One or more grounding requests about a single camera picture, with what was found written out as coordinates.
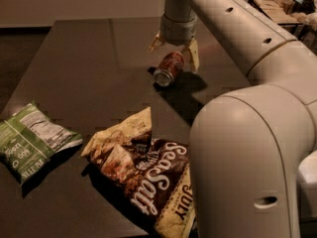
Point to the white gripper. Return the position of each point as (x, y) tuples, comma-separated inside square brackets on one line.
[(177, 32)]

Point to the red coke can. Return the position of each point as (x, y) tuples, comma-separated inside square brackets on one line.
[(168, 69)]

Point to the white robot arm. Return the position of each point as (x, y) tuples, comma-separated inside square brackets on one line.
[(246, 145)]

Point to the brown Late July chip bag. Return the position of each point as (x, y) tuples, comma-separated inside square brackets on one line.
[(152, 173)]

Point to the green chip bag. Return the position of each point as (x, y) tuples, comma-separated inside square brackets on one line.
[(29, 139)]

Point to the black wire napkin basket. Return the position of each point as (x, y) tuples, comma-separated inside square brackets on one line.
[(288, 15)]

